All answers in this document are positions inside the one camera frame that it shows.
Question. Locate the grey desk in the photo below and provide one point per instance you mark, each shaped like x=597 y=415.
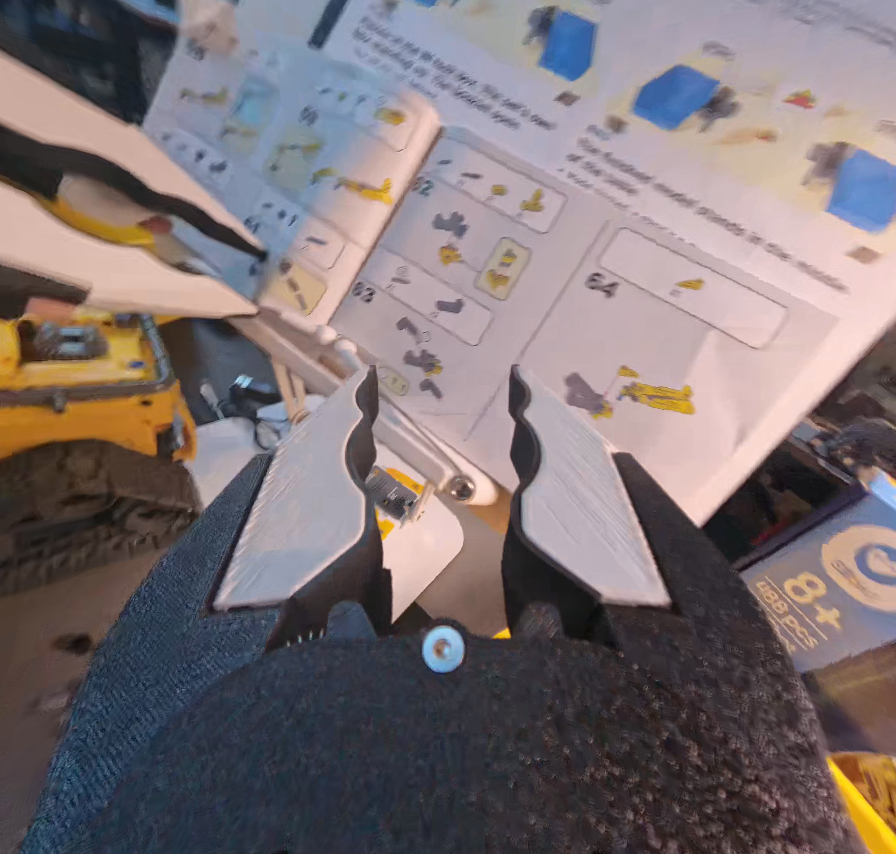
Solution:
x=28 y=763

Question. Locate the blue toy set box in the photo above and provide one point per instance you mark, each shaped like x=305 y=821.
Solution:
x=805 y=588

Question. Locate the yellow grey sticker sheet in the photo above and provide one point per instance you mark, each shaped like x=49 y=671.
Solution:
x=392 y=493

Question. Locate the black toy brick bush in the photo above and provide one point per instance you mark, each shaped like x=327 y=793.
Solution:
x=70 y=642

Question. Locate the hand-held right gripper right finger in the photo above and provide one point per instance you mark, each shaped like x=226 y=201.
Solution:
x=588 y=518

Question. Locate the tracked toy brick vehicle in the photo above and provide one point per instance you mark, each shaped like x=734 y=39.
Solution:
x=84 y=378

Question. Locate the toy brick instruction booklet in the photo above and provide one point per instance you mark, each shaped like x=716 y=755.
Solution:
x=595 y=350

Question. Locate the black binder strip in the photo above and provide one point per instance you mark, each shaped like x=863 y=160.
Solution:
x=339 y=0

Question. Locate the person's left hand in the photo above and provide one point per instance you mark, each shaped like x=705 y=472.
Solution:
x=50 y=311

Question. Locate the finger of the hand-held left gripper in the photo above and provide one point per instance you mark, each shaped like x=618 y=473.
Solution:
x=140 y=280
x=84 y=126

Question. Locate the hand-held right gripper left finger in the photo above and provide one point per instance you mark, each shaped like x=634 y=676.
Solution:
x=301 y=518

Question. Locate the white stand base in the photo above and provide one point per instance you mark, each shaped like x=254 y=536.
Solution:
x=427 y=553

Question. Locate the yellow plastic parts bin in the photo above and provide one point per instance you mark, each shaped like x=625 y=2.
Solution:
x=864 y=812

